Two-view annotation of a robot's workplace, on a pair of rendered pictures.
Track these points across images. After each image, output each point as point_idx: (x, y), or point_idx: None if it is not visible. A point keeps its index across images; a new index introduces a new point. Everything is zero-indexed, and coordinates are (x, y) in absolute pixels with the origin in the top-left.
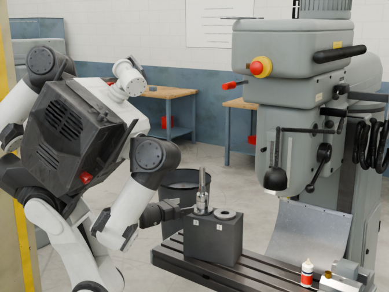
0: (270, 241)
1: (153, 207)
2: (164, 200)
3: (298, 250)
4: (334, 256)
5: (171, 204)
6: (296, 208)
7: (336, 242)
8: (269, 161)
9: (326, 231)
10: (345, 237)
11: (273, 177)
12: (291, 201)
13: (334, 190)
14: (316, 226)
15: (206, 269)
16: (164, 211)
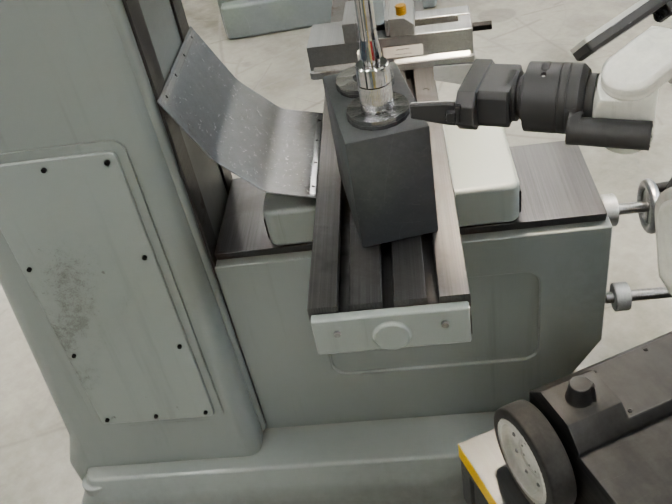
0: (244, 178)
1: (547, 61)
2: (474, 87)
3: (252, 140)
4: (252, 98)
5: (482, 69)
6: (178, 92)
7: (229, 83)
8: None
9: (214, 81)
10: (222, 65)
11: None
12: (167, 91)
13: (166, 0)
14: (208, 88)
15: (449, 180)
16: (521, 67)
